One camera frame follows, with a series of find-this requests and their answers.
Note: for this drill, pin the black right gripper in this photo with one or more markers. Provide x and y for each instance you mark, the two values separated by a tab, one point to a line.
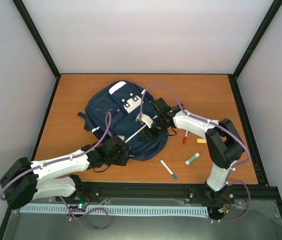
152	136

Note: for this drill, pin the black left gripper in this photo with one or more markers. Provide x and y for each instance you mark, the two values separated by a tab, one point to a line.
124	160

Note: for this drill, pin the navy blue student backpack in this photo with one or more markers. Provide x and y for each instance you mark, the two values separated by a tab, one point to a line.
113	111

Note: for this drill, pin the green capped white marker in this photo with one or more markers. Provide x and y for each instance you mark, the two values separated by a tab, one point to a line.
168	169

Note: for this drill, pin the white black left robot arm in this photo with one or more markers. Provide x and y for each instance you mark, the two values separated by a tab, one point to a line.
29	180

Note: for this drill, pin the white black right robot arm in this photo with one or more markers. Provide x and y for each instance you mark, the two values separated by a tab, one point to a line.
224	144

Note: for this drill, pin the red capped white marker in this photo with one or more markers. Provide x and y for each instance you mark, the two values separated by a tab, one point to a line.
185	137

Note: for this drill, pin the yellow highlighter pen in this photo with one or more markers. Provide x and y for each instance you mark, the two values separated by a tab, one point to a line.
201	141

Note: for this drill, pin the green white glue stick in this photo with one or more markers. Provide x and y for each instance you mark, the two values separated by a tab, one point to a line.
192	158

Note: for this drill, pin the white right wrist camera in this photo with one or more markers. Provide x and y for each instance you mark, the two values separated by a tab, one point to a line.
144	119

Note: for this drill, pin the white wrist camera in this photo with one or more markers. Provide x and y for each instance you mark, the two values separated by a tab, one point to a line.
144	119
122	137

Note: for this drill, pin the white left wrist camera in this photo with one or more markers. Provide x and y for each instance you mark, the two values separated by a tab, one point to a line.
122	137

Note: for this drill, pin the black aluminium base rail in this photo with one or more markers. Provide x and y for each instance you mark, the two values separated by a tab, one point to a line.
194	193

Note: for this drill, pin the light blue slotted cable duct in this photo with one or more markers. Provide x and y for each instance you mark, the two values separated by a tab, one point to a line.
117	210

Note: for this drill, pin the metal front base plate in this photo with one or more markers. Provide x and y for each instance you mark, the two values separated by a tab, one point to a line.
246	220

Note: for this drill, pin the black left frame post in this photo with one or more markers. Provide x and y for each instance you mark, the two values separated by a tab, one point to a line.
21	8

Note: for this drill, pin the black frame post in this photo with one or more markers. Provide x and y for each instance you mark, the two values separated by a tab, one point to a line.
267	20
21	8

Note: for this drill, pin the black right frame post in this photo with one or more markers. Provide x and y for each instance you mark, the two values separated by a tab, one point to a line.
267	20

